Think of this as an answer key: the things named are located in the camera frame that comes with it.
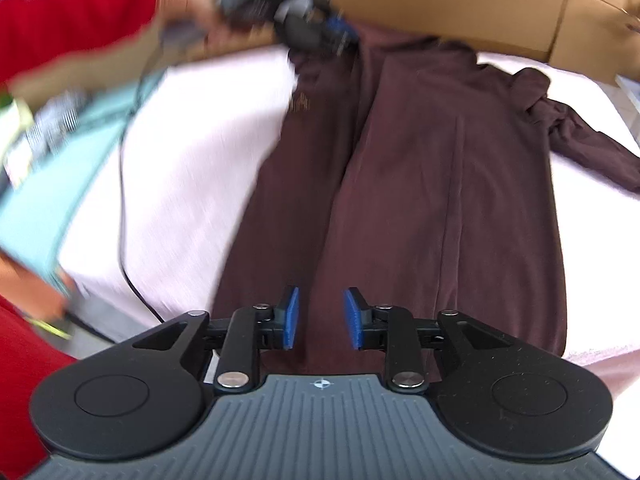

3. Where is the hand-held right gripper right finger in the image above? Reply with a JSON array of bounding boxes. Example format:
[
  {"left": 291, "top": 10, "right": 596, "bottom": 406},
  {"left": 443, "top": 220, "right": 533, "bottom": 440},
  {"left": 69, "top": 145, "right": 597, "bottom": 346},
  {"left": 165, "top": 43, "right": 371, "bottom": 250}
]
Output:
[{"left": 342, "top": 287, "right": 513, "bottom": 393}]

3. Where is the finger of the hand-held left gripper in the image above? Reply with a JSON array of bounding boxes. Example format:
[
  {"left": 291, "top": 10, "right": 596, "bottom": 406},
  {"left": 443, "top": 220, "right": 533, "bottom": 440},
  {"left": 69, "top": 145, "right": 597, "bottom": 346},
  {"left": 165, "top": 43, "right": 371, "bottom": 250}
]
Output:
[{"left": 320, "top": 16, "right": 358, "bottom": 57}]

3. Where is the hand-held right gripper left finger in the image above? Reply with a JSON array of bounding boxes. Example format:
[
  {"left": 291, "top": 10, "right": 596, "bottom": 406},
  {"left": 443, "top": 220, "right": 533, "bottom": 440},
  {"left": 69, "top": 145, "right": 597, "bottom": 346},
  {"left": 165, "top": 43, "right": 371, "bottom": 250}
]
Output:
[{"left": 132, "top": 286, "right": 301, "bottom": 393}]

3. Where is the dark brown hoodie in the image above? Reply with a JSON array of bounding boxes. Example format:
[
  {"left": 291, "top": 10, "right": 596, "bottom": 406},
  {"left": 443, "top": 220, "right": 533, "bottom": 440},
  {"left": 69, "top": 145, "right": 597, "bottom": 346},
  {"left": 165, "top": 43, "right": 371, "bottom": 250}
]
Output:
[{"left": 212, "top": 22, "right": 640, "bottom": 376}]

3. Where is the person's left forearm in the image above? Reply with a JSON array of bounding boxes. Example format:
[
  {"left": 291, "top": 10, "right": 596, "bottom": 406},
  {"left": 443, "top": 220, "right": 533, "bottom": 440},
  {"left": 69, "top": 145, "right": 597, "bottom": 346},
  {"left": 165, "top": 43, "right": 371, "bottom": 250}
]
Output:
[{"left": 0, "top": 0, "right": 168, "bottom": 86}]

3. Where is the pale fleece blanket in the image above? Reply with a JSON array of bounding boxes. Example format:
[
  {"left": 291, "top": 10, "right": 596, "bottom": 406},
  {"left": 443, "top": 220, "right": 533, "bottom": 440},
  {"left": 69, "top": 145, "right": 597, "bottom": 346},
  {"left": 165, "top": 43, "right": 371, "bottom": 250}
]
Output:
[{"left": 57, "top": 42, "right": 640, "bottom": 461}]

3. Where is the striped garment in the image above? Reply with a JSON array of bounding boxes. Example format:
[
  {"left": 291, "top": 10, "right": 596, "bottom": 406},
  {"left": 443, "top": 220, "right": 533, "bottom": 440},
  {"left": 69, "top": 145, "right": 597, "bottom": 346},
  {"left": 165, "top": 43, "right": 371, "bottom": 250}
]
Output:
[{"left": 25, "top": 91, "right": 90, "bottom": 152}]

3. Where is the taped cardboard box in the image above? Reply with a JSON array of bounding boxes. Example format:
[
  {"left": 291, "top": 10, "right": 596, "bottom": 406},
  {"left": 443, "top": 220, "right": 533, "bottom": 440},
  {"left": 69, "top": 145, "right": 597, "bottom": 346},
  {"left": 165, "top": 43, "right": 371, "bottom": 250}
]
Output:
[{"left": 550, "top": 0, "right": 640, "bottom": 86}]

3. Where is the teal sheet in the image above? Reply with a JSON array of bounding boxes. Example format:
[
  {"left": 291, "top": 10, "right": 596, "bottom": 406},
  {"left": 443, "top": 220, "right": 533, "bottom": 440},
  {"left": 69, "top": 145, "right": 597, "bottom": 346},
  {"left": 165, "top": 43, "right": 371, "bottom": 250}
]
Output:
[{"left": 0, "top": 72, "right": 166, "bottom": 296}]

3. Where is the person's red sweater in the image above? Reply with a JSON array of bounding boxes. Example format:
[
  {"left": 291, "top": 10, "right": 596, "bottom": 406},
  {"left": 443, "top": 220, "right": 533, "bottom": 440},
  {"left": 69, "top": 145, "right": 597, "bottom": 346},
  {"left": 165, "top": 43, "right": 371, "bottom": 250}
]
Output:
[{"left": 0, "top": 295, "right": 77, "bottom": 467}]

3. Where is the black cable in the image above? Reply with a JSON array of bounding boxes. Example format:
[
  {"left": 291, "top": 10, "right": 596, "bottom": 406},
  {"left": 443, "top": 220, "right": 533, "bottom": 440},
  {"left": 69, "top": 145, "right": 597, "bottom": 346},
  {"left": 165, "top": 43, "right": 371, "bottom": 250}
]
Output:
[{"left": 116, "top": 35, "right": 167, "bottom": 325}]

